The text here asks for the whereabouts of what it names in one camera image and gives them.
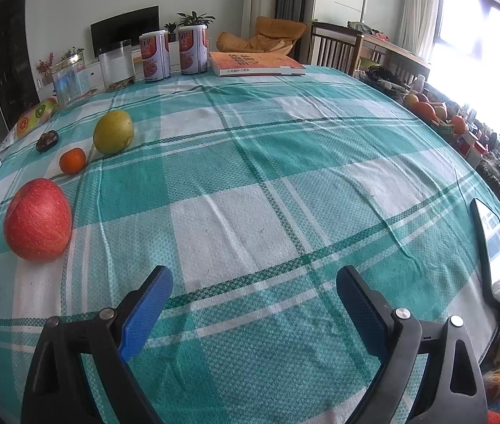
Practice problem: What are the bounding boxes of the red apple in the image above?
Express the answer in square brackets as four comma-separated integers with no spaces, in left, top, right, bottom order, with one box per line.
[2,178,72,262]

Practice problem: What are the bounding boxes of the small orange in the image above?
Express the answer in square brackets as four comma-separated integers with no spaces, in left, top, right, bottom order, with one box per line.
[59,147,87,175]

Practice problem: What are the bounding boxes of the dark dried fruit back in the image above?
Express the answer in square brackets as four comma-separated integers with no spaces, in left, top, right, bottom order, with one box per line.
[36,130,59,153]

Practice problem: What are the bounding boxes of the yellow green pear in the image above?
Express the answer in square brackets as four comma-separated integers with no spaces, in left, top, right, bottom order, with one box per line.
[93,110,134,155]

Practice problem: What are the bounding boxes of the smartphone on table edge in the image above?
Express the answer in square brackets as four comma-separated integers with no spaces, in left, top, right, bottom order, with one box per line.
[471,198,500,308]

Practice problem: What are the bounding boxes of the fruit print tissue pack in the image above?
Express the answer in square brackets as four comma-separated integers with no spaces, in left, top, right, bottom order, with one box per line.
[15,96,58,139]

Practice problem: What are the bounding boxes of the clear glass jar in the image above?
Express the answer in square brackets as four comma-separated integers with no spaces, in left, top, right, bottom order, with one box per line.
[52,53,91,107]

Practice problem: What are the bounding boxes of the red flower plant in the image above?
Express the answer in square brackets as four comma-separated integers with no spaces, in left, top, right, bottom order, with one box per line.
[36,53,53,84]

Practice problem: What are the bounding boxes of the dark bookshelf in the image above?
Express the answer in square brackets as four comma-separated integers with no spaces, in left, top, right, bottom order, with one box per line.
[0,0,39,128]

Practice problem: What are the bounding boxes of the fruit pile on side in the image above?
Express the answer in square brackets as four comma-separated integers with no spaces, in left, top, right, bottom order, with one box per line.
[402,92,469,139]

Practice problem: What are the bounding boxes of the clear container black lid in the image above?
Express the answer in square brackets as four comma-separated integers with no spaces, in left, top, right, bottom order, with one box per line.
[98,39,135,92]

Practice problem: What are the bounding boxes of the teal checked tablecloth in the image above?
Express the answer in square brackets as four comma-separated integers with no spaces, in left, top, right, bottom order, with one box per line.
[0,67,500,423]

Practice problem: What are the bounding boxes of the black television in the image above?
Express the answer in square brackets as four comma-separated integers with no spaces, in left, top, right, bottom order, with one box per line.
[90,6,160,57]

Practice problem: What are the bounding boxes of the red white can left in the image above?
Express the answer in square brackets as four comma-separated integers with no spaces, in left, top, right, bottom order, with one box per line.
[139,30,171,82]

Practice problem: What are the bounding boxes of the red white can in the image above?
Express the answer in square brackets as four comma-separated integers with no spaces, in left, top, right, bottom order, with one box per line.
[178,25,208,75]
[139,30,171,82]

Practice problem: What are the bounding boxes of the red white can right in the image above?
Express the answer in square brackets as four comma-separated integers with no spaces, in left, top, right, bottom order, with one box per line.
[178,25,208,75]

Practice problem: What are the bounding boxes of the orange book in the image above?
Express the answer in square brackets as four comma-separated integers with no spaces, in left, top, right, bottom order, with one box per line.
[209,52,306,77]

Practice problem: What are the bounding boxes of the potted green plant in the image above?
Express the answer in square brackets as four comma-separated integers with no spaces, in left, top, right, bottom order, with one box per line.
[177,11,215,27]

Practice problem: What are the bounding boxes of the wooden chair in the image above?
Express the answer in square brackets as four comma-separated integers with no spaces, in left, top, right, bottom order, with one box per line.
[308,21,430,84]

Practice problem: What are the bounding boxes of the orange cushion chair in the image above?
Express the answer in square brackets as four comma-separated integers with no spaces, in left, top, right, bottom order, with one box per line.
[216,16,308,55]

